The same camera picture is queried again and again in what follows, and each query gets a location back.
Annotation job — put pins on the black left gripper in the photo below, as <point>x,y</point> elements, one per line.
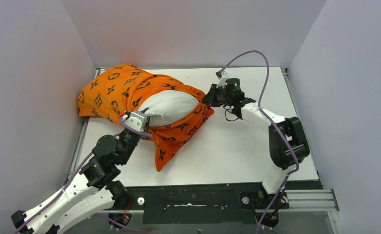
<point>129,135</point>

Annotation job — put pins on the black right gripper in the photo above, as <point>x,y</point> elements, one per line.
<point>211,99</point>

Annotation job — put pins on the white pillow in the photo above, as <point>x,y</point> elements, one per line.
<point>167,107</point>

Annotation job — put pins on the orange patterned pillowcase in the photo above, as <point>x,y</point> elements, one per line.
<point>124,88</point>

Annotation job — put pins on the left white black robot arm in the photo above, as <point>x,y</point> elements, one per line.
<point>92,188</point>

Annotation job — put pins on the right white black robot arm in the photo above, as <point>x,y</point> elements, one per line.
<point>288,145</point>

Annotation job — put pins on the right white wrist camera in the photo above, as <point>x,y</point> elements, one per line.
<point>222,77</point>

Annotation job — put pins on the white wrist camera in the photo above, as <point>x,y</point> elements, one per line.
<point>222,77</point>
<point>135,120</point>

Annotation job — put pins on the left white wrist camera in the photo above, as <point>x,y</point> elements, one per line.
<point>135,120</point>

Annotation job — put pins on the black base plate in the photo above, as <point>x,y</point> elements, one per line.
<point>202,204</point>

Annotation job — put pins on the aluminium frame rail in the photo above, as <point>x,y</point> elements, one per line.
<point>304,201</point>

